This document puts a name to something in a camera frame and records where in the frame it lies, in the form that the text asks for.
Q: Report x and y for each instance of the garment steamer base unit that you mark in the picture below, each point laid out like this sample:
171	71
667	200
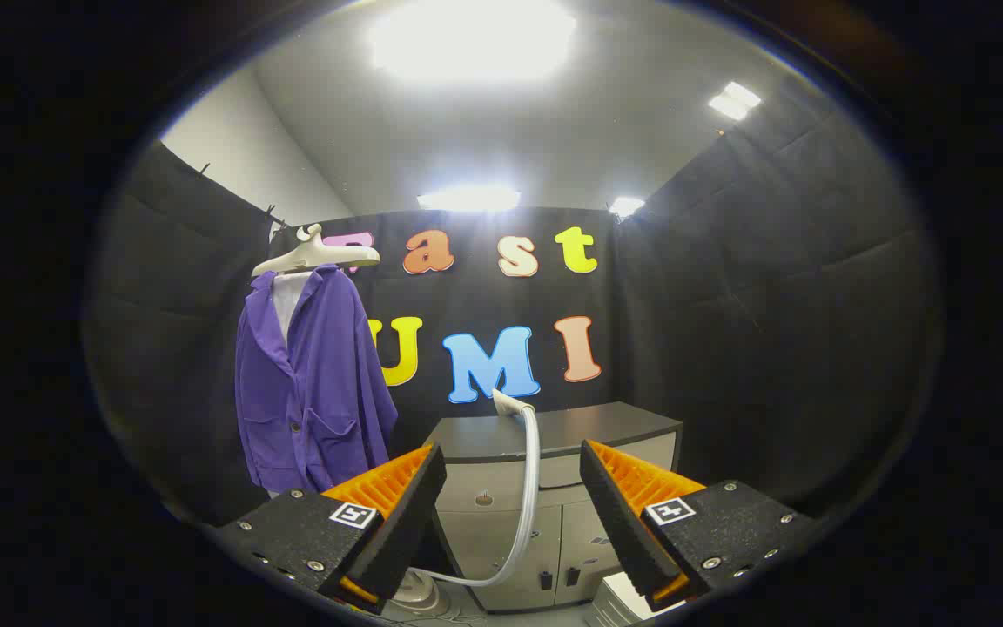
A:
419	596

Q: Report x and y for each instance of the grey cabinet with dark top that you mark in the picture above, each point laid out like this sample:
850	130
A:
501	431

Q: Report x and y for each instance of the white box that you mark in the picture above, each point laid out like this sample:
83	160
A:
619	603

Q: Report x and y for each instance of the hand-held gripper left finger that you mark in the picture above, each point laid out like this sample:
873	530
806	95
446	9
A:
406	514

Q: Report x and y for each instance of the large ceiling light panel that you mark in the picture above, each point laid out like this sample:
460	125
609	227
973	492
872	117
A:
471	39

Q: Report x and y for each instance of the cream plastic clothes hanger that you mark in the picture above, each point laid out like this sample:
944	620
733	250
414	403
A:
314	254

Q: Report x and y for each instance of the small ceiling light panel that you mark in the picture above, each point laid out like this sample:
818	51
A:
626	206

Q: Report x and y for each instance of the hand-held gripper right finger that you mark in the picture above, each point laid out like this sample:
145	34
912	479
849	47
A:
619	514

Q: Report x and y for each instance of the white mannequin torso form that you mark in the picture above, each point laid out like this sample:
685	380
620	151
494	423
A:
286	300

